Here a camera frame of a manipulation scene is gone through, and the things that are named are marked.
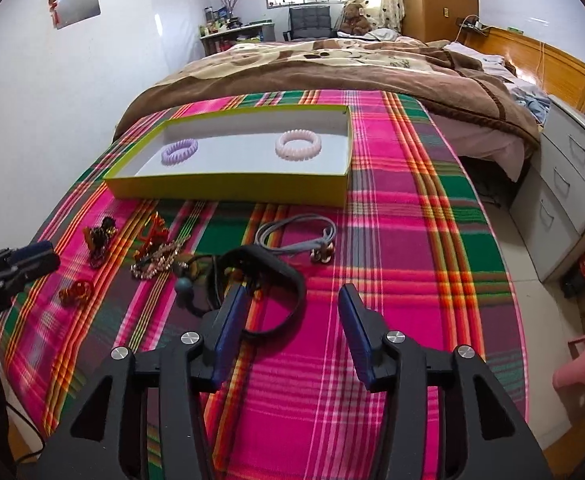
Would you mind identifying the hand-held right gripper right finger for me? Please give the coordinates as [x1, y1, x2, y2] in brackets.
[337, 282, 553, 480]

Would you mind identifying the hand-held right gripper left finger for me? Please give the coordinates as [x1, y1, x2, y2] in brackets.
[37, 282, 253, 480]

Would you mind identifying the black hair tie teal bead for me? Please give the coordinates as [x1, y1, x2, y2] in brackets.
[171, 254, 233, 312]

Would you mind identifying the dark beaded bracelet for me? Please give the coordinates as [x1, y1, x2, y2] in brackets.
[90, 216, 120, 269]

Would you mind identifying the black wristband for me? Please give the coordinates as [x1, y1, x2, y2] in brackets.
[216, 246, 307, 337]

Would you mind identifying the gold beaded bracelet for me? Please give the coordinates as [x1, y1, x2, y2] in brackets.
[131, 239, 184, 281]

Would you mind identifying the grey hair tie with charms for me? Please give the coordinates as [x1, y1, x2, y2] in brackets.
[255, 213, 337, 265]

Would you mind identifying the red hair claw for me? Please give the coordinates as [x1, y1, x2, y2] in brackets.
[139, 212, 169, 257]

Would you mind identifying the yellow-green cardboard box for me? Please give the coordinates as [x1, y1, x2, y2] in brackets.
[103, 105, 353, 208]

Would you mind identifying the pink green plaid blanket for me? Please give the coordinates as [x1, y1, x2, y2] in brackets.
[0, 89, 529, 480]

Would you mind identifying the grey drawer cabinet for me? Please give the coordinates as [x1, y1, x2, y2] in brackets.
[509, 95, 585, 284]

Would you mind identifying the brown printed blanket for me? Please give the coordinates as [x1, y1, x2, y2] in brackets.
[112, 39, 544, 147]

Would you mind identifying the blue clothing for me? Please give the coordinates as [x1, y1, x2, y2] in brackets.
[509, 84, 554, 124]

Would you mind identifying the cluttered desk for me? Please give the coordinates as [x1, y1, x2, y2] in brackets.
[199, 5, 276, 57]

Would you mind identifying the white pillow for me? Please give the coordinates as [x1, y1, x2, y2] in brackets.
[444, 42, 517, 82]

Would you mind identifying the brown teddy bear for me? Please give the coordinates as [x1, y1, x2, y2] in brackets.
[339, 3, 373, 36]

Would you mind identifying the dark grey chair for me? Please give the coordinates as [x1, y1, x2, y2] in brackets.
[283, 5, 339, 42]

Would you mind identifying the wooden headboard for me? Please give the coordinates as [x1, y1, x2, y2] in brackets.
[471, 26, 585, 112]

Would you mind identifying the wooden wardrobe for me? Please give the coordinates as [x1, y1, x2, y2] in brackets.
[399, 0, 479, 44]

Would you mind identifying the small red hair tie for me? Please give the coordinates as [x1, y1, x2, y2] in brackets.
[58, 281, 94, 307]

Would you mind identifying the black cable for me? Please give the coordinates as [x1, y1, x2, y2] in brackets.
[6, 404, 44, 462]

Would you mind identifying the purple spiral hair tie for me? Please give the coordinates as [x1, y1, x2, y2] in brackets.
[161, 140, 199, 166]

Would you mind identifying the pink spiral hair tie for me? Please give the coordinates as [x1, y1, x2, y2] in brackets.
[275, 129, 320, 162]

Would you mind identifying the shiny wall poster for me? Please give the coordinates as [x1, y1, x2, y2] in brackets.
[48, 0, 102, 30]

